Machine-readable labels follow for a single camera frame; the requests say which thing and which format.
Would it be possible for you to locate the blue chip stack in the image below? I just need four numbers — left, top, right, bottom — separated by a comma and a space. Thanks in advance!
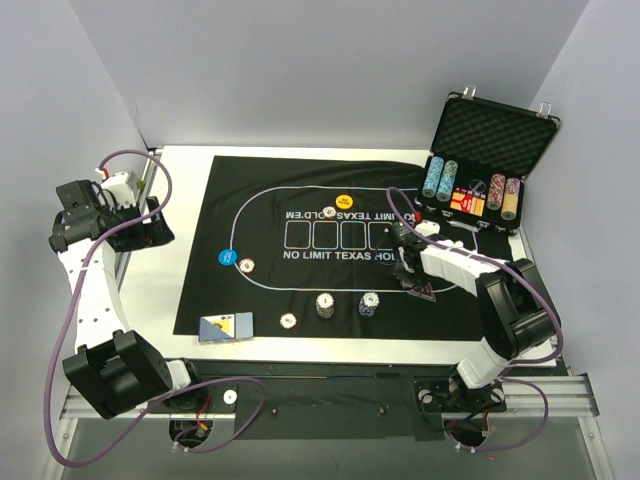
358, 292, 380, 317

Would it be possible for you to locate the grey chip stack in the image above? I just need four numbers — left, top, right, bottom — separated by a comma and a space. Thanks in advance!
315, 292, 335, 319

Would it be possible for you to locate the red white chip top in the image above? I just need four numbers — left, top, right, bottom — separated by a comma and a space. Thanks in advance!
322, 206, 337, 219

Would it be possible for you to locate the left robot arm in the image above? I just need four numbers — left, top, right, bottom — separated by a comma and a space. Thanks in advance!
49, 171, 206, 419

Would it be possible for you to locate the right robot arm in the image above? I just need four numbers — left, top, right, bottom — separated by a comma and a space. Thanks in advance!
388, 221, 560, 409

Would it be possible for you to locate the red triangle dealer marker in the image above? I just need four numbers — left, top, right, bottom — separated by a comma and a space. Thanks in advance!
406, 283, 436, 302

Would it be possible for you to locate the red card deck in case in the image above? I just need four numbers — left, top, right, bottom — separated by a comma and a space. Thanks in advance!
450, 187, 486, 217

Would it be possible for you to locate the blue small blind button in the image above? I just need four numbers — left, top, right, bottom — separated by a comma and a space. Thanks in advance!
217, 248, 237, 266

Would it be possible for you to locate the yellow big blind button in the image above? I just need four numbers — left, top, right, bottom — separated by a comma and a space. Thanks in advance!
335, 194, 354, 210

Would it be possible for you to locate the green chip row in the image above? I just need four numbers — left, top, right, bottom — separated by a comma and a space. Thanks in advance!
436, 160, 458, 202

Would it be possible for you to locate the light blue chip row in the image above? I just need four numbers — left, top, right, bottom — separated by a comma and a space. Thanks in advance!
421, 156, 444, 198

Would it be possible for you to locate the red white 100 chip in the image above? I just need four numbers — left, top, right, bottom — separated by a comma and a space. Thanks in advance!
238, 258, 256, 274

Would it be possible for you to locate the yellow chip row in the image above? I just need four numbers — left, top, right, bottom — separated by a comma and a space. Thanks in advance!
501, 178, 521, 221

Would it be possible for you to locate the red chip row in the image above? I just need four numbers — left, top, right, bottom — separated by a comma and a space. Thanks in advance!
487, 173, 506, 210

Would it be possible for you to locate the black poker table mat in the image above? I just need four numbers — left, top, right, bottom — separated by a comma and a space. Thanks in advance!
172, 155, 535, 344

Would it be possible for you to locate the red white chip front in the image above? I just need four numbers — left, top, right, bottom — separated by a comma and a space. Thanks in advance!
279, 312, 297, 330

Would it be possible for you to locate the black aluminium chip case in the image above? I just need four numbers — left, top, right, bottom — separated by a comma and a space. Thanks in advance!
414, 86, 561, 235

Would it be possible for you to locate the aluminium rail frame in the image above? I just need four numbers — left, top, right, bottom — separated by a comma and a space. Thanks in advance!
43, 147, 613, 479

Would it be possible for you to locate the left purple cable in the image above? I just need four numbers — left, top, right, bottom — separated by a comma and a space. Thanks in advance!
42, 149, 271, 469

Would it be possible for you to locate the purple cable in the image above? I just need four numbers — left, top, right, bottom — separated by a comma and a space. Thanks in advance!
387, 186, 564, 454
42, 149, 271, 469

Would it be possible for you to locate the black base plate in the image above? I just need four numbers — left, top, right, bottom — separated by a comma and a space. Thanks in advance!
144, 357, 509, 444

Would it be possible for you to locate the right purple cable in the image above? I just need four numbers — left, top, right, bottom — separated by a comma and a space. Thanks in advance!
387, 186, 564, 454

